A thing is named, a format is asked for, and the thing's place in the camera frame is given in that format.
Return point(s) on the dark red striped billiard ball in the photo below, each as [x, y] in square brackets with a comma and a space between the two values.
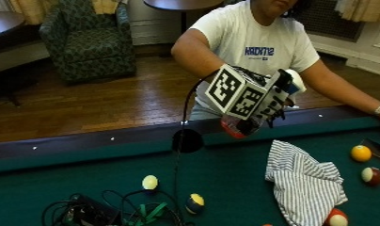
[373, 176]

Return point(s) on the black flat object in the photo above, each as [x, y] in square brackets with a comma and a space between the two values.
[378, 149]

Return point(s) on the dark radiator grille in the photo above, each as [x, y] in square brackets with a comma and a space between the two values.
[328, 20]

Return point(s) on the white cube with black markers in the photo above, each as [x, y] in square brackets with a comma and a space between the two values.
[240, 94]

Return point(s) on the white printed t-shirt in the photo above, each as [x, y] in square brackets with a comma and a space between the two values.
[249, 40]

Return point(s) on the black electronics box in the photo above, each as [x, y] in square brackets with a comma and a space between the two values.
[92, 211]

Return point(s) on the yellow curtain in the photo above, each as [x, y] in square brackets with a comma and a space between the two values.
[31, 9]
[364, 9]
[105, 5]

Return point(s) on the pale yellow billiard ball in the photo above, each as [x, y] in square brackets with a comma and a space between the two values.
[151, 182]

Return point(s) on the small red billiard ball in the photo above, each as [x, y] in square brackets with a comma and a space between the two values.
[268, 224]

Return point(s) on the person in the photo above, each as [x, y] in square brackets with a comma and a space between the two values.
[257, 44]

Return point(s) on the green patterned armchair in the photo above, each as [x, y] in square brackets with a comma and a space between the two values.
[89, 40]

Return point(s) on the dark pool table rail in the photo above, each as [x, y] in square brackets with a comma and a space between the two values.
[95, 142]

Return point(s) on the yellow striped dark billiard ball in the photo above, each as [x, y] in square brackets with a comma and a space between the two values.
[195, 203]

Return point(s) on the bottle with white cap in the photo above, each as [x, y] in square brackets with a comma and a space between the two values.
[298, 82]

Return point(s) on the dark wooden side table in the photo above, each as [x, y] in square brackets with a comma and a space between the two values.
[4, 31]

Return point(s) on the round dark wooden table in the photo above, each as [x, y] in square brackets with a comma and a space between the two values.
[184, 4]

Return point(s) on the orange red striped billiard ball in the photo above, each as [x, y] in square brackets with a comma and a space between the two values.
[336, 218]

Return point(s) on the striped white cloth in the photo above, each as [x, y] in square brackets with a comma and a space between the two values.
[302, 182]

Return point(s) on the solid yellow billiard ball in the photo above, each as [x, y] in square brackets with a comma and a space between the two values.
[361, 153]

